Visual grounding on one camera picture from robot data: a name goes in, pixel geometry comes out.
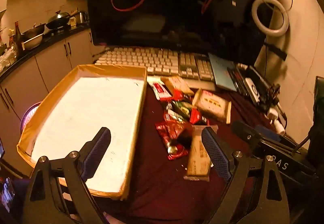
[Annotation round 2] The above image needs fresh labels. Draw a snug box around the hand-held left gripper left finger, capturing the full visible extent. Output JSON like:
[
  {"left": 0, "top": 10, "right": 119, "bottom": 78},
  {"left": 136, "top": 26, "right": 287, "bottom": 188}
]
[{"left": 22, "top": 127, "right": 112, "bottom": 224}]

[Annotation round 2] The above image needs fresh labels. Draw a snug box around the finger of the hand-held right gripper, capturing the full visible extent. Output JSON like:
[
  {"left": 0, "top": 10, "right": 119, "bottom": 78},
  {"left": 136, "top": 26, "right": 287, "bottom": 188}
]
[
  {"left": 231, "top": 121, "right": 266, "bottom": 149},
  {"left": 254, "top": 124, "right": 299, "bottom": 154}
]

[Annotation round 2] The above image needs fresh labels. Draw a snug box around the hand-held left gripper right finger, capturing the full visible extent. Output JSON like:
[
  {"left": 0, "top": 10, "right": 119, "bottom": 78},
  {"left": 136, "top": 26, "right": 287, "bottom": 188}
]
[{"left": 201, "top": 126, "right": 290, "bottom": 224}]

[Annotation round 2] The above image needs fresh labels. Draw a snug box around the long tan snack packet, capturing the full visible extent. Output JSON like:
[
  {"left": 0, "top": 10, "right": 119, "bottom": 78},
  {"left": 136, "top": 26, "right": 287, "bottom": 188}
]
[{"left": 183, "top": 124, "right": 218, "bottom": 181}]

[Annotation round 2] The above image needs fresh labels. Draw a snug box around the cardboard tray box white inside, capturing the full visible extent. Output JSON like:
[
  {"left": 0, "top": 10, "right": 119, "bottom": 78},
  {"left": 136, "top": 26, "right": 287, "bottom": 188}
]
[{"left": 16, "top": 64, "right": 148, "bottom": 201}]

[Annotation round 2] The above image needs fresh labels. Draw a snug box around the beige packet with red label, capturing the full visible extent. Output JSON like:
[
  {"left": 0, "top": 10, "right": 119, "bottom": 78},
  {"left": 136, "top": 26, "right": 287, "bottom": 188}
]
[{"left": 192, "top": 89, "right": 232, "bottom": 124}]

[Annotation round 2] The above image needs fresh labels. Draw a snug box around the large red snack packet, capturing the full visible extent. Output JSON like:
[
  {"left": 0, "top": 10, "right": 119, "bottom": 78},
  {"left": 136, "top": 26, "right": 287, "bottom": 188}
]
[{"left": 155, "top": 120, "right": 189, "bottom": 161}]

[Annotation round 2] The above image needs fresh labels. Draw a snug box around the white red snack packet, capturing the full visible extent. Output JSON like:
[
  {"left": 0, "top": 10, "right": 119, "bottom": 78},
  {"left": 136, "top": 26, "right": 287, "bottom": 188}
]
[{"left": 147, "top": 77, "right": 171, "bottom": 101}]

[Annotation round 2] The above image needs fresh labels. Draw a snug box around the small red snack packet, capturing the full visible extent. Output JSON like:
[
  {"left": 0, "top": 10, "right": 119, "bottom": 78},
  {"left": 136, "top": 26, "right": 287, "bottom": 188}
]
[
  {"left": 189, "top": 108, "right": 203, "bottom": 124},
  {"left": 172, "top": 89, "right": 189, "bottom": 102}
]

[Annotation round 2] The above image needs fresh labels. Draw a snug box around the white device with round dial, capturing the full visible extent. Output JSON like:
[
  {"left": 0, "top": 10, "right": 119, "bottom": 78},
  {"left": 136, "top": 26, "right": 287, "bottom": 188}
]
[{"left": 244, "top": 77, "right": 261, "bottom": 103}]

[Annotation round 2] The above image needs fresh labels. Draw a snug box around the black red marker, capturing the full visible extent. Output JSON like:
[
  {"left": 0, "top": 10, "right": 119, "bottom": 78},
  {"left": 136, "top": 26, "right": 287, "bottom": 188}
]
[{"left": 234, "top": 66, "right": 251, "bottom": 97}]

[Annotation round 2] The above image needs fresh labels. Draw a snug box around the black pen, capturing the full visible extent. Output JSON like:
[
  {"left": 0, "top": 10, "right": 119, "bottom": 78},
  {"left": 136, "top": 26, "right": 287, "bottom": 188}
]
[{"left": 227, "top": 67, "right": 243, "bottom": 95}]

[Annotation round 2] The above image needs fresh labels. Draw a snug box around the green snack packet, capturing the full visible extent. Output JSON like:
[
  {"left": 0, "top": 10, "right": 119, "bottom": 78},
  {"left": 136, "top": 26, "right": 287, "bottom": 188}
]
[{"left": 172, "top": 101, "right": 194, "bottom": 119}]

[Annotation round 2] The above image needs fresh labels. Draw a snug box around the blue notebook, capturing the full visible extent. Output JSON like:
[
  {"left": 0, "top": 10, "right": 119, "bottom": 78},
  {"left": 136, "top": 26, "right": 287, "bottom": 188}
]
[{"left": 208, "top": 53, "right": 238, "bottom": 92}]

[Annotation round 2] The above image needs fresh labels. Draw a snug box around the maroon cloth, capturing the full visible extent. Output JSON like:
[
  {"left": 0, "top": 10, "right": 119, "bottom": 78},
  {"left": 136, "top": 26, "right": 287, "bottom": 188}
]
[{"left": 101, "top": 82, "right": 309, "bottom": 224}]

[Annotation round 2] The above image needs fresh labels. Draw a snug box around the purple lit round appliance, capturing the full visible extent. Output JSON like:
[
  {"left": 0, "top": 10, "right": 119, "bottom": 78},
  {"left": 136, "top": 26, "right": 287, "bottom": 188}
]
[{"left": 20, "top": 101, "right": 42, "bottom": 136}]

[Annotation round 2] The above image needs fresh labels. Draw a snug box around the beige snack packet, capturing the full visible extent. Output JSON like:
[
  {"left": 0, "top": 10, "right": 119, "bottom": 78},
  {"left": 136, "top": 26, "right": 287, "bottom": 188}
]
[{"left": 161, "top": 76, "right": 195, "bottom": 96}]

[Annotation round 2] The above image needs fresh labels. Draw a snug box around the phone with lit screen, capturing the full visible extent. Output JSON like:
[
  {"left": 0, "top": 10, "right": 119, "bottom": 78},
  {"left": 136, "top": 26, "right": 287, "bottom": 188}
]
[{"left": 0, "top": 176, "right": 16, "bottom": 213}]

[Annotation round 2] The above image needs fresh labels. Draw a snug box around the white kitchen base cabinet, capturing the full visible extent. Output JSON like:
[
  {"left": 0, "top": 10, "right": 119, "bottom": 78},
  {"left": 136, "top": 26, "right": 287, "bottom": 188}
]
[{"left": 0, "top": 22, "right": 105, "bottom": 136}]

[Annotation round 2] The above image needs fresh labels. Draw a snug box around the beige grey keyboard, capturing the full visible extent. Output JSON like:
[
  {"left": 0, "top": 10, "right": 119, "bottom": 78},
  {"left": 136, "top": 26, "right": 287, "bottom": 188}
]
[{"left": 94, "top": 47, "right": 215, "bottom": 89}]

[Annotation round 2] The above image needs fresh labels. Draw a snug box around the cluster of small jars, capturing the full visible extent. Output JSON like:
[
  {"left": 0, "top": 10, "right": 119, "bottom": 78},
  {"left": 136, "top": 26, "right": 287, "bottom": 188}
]
[{"left": 0, "top": 42, "right": 18, "bottom": 73}]

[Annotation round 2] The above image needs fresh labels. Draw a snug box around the silver kettle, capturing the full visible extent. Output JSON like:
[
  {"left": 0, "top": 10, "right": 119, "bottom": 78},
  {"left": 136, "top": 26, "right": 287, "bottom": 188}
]
[{"left": 75, "top": 11, "right": 89, "bottom": 24}]

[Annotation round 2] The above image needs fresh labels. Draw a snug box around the black wok with lid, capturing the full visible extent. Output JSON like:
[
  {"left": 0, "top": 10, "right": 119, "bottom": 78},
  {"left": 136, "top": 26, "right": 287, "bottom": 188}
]
[{"left": 46, "top": 10, "right": 71, "bottom": 30}]

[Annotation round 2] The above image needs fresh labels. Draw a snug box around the steel pan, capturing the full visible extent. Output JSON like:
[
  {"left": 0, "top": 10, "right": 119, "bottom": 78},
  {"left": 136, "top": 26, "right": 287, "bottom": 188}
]
[{"left": 24, "top": 24, "right": 46, "bottom": 35}]

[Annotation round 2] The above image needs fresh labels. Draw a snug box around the dark glass bottle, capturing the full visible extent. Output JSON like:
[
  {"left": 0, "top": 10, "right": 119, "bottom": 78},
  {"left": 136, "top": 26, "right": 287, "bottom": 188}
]
[{"left": 14, "top": 21, "right": 24, "bottom": 52}]

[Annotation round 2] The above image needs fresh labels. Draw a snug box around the black ring light mount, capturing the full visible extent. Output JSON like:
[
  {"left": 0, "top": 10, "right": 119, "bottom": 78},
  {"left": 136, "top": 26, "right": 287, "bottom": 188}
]
[{"left": 263, "top": 42, "right": 288, "bottom": 61}]

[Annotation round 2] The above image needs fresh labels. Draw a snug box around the white ring light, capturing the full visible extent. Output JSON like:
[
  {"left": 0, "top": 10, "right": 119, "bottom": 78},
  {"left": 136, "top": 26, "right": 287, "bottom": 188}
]
[{"left": 251, "top": 0, "right": 289, "bottom": 37}]

